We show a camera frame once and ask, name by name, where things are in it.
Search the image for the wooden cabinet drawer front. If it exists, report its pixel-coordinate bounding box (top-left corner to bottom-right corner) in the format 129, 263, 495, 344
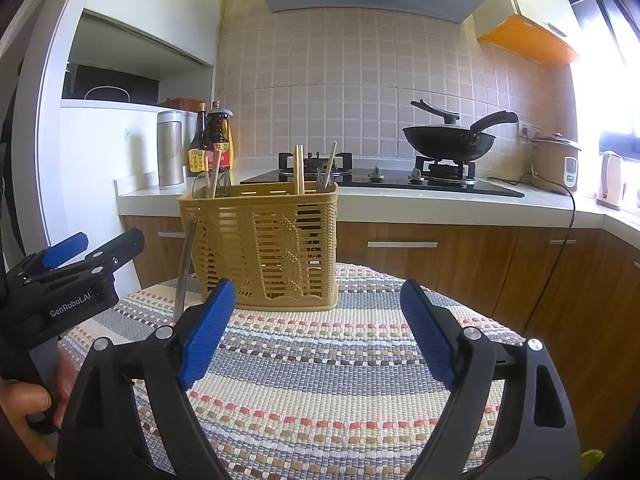
121, 216, 606, 331

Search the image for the person's left hand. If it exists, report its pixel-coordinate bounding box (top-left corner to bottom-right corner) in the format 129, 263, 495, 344
1, 382, 55, 464

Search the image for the bamboo chopstick single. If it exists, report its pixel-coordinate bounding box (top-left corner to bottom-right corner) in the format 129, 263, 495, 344
294, 144, 305, 195

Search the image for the black power cable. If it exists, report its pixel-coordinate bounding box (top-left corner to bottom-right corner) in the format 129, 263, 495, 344
487, 171, 580, 336

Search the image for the steel thermos bottle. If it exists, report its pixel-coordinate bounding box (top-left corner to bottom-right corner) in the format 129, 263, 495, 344
156, 110, 184, 188

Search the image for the black gas stove top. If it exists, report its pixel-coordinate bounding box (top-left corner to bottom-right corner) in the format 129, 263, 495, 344
241, 152, 524, 198

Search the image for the black frying pan with lid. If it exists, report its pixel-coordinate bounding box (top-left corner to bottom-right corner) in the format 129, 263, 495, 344
402, 100, 518, 164

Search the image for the striped woven table mat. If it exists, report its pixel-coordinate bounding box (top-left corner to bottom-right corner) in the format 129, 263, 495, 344
56, 261, 532, 480

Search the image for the soy sauce bottle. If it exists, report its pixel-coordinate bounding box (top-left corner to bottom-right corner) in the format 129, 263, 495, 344
206, 101, 234, 170

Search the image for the white electric kettle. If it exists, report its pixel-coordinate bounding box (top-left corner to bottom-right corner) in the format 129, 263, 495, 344
596, 151, 626, 210

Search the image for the yellow plastic utensil basket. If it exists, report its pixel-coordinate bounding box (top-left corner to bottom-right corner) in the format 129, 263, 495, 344
178, 181, 338, 312

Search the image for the orange wall cabinet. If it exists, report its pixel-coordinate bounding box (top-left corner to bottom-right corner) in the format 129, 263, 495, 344
473, 0, 580, 68

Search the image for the metal spoon near gripper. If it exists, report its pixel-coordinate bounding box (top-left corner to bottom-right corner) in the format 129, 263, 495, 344
172, 224, 195, 324

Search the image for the clear plastic spoon grey handle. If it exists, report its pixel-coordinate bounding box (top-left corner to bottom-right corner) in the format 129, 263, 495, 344
191, 170, 216, 198

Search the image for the rice cooker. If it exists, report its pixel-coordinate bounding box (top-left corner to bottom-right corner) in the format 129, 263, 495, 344
530, 133, 580, 194

